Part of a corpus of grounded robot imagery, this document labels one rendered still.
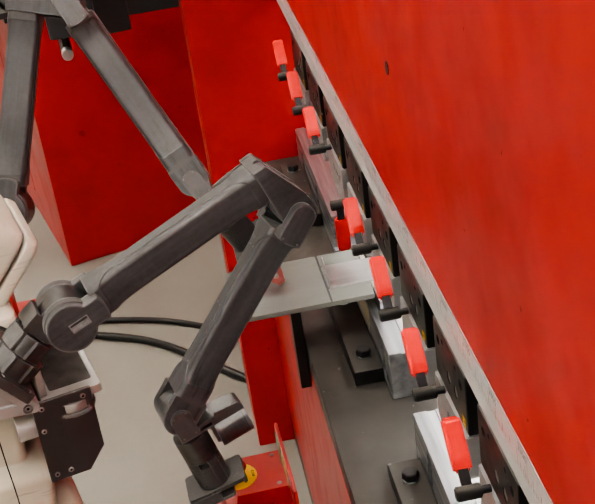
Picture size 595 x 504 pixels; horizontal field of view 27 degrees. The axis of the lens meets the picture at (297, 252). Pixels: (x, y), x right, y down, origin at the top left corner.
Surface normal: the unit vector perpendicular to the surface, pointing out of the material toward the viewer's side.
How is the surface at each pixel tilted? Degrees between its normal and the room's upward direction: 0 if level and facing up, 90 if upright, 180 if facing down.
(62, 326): 87
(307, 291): 0
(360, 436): 0
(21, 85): 69
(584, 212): 90
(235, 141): 90
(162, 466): 0
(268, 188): 87
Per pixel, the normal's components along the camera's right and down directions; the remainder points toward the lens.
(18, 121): 0.10, 0.11
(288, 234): 0.35, 0.36
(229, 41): 0.15, 0.46
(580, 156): -0.98, 0.18
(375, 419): -0.13, -0.87
